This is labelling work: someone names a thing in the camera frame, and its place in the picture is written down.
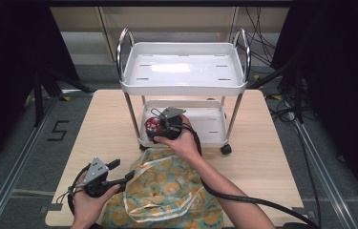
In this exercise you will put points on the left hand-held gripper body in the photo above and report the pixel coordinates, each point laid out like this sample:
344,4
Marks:
98,178

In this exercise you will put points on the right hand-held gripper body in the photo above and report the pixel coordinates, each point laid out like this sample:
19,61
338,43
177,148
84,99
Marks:
172,125

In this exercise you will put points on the dark candy jar red lid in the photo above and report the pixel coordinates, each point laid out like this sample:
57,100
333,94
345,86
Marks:
153,125

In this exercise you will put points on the lemon print fabric bag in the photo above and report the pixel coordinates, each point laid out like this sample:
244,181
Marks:
164,191

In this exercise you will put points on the white two-tier trolley cart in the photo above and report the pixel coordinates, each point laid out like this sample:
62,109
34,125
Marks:
183,70

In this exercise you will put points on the person's right hand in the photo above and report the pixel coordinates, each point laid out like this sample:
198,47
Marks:
186,144

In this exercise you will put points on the person's left hand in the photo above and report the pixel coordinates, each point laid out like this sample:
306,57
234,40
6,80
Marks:
89,206

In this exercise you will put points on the black metal stand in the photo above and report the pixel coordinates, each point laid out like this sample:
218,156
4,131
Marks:
44,92
289,86

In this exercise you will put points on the metal floor rail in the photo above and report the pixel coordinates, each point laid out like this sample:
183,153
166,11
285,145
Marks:
14,171
323,178

